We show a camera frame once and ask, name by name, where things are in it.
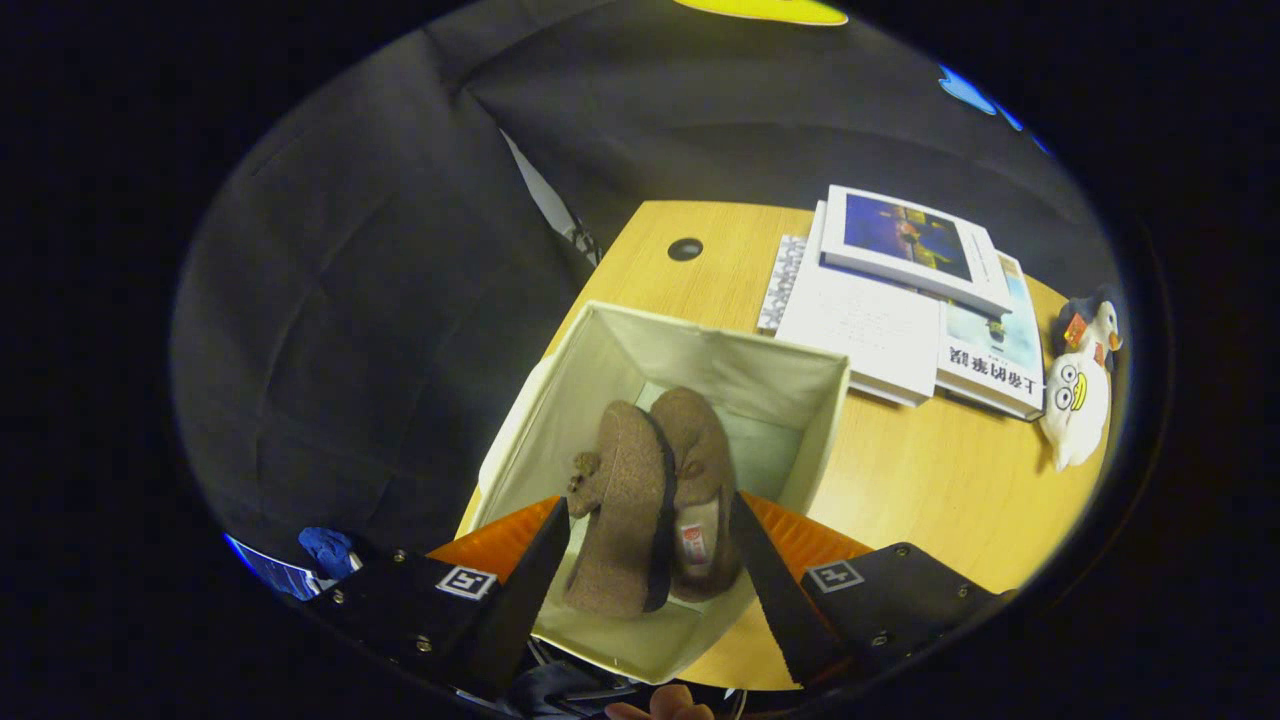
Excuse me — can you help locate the green fabric storage box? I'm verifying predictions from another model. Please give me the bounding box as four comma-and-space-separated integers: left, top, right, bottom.
470, 300, 851, 686

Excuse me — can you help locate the book with blue photo cover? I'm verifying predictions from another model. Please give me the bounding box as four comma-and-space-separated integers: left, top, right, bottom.
820, 185, 1013, 319

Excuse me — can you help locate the penguin plush toy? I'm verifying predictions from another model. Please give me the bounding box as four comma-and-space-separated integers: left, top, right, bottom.
1050, 285, 1126, 371

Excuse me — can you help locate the brown fuzzy shoe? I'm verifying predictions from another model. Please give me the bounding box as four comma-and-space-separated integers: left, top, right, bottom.
562, 400, 681, 619
650, 387, 743, 603

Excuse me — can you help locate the grey patterned booklet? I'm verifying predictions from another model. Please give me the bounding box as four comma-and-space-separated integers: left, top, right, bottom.
757, 235, 809, 334

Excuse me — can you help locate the white book with text cover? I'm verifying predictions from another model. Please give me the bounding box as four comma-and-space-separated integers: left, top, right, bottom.
772, 205, 946, 408

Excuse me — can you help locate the white seal plush toy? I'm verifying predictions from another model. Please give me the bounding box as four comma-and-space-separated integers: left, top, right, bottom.
1038, 350, 1113, 473

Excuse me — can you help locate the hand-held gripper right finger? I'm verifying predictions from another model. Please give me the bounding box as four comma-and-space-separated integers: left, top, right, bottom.
730, 492, 1011, 691

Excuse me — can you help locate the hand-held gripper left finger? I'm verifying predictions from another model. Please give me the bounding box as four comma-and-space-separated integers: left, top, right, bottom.
305, 497, 571, 701

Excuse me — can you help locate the blue cloth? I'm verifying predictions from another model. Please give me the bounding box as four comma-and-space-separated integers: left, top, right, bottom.
225, 527, 363, 601

